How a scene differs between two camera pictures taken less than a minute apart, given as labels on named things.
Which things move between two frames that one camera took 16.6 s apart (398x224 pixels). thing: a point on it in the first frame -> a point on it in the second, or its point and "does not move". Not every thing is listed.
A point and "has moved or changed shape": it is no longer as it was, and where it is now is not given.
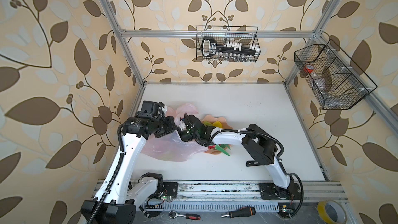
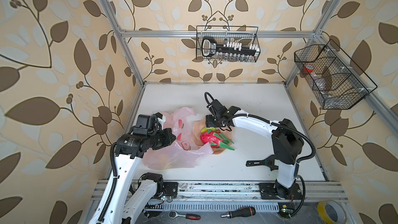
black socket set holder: [210, 47] does not move
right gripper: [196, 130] -> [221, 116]
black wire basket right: [336, 81] does not move
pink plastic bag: [172, 147] has moved or changed shape
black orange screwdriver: [245, 211] does not move
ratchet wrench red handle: [173, 214] does not move
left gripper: [170, 121] -> [167, 131]
